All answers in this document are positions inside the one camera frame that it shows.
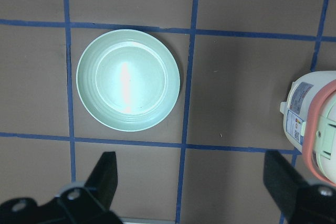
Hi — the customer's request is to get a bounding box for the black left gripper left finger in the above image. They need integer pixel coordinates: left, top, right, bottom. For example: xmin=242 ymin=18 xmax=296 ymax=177
xmin=1 ymin=152 xmax=122 ymax=223

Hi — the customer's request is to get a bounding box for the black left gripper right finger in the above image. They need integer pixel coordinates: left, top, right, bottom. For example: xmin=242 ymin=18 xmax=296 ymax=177
xmin=263 ymin=151 xmax=335 ymax=223

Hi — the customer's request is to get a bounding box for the cream rice cooker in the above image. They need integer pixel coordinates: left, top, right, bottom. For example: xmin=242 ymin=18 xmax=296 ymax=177
xmin=279 ymin=71 xmax=335 ymax=186

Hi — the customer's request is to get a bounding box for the far green plate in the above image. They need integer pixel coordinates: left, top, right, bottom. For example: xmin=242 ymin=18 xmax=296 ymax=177
xmin=76 ymin=29 xmax=181 ymax=132

